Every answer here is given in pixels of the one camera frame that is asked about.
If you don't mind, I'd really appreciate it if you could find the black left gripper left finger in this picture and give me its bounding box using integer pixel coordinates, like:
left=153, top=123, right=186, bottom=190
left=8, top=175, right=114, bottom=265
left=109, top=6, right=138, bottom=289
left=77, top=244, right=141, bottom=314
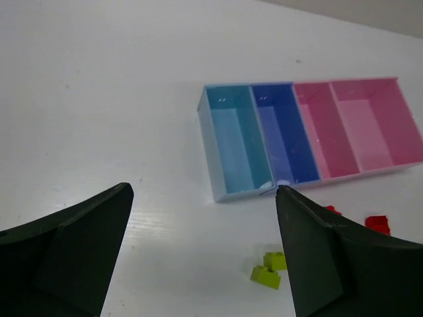
left=1, top=182, right=134, bottom=316

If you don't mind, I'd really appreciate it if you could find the lime green lego brick front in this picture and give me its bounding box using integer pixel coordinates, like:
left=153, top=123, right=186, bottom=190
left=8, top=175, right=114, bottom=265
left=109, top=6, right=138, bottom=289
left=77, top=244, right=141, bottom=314
left=250, top=265, right=281, bottom=290

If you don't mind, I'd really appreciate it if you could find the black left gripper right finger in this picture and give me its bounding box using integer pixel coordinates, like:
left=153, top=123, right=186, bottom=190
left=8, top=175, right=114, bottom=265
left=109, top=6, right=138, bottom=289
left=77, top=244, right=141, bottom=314
left=276, top=186, right=422, bottom=316

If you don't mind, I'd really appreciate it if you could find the dark blue plastic bin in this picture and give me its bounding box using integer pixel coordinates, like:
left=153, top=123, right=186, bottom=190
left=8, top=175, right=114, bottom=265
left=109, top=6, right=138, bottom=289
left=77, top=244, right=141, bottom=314
left=252, top=83, right=320, bottom=186

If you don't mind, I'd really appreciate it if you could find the small pink plastic bin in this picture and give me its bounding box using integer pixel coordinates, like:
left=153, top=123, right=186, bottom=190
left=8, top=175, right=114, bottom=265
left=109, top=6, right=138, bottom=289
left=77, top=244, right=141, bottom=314
left=293, top=83, right=360, bottom=180

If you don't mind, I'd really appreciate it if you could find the light blue plastic bin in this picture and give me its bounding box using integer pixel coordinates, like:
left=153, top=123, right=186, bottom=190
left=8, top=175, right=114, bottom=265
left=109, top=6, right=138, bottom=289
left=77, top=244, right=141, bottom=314
left=198, top=85, right=276, bottom=202

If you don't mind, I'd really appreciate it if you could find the large pink plastic bin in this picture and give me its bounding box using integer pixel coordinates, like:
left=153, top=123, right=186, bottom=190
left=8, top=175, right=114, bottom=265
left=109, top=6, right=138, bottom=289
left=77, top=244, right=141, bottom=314
left=331, top=78, right=422, bottom=172

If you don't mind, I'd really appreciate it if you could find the red stepped lego brick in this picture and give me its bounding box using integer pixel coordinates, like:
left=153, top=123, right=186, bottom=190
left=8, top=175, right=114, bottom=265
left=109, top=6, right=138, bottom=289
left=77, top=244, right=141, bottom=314
left=325, top=205, right=342, bottom=215

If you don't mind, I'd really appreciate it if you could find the lime green lego brick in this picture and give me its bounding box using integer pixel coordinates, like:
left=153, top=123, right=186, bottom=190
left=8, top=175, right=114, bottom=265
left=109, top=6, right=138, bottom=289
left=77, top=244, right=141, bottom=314
left=263, top=252, right=287, bottom=271
left=250, top=265, right=281, bottom=290

